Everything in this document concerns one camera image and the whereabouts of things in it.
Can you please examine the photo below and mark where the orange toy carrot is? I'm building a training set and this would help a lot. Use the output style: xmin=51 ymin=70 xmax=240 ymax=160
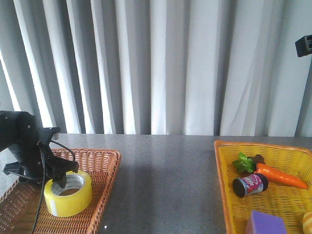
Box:
xmin=232 ymin=152 xmax=308 ymax=189

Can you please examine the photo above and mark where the brown wicker basket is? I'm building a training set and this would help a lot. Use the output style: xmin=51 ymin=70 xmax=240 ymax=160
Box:
xmin=0 ymin=149 xmax=121 ymax=234

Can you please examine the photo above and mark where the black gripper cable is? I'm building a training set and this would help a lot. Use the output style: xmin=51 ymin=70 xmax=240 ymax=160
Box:
xmin=31 ymin=140 xmax=75 ymax=234

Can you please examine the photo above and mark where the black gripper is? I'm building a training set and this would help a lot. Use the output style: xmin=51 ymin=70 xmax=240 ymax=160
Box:
xmin=295 ymin=35 xmax=312 ymax=57
xmin=2 ymin=126 xmax=79 ymax=188

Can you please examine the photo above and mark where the yellow tape roll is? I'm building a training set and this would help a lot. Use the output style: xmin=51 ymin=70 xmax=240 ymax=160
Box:
xmin=43 ymin=170 xmax=93 ymax=217

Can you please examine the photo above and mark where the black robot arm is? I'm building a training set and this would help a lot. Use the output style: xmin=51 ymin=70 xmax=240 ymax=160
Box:
xmin=0 ymin=111 xmax=79 ymax=188

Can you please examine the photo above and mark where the white pleated curtain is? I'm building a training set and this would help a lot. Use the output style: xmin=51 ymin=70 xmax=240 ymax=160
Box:
xmin=0 ymin=0 xmax=312 ymax=137

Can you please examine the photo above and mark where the small purple labelled can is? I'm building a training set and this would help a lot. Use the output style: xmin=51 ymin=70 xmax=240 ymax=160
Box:
xmin=232 ymin=173 xmax=269 ymax=197

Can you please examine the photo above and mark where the yellow toy fruit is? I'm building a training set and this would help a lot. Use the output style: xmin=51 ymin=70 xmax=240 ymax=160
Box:
xmin=302 ymin=211 xmax=312 ymax=234

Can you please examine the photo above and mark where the purple sponge block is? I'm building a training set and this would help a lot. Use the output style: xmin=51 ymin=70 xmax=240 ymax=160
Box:
xmin=245 ymin=210 xmax=288 ymax=234

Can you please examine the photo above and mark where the yellow plastic basket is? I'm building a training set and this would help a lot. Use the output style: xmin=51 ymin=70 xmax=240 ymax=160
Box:
xmin=214 ymin=140 xmax=312 ymax=234

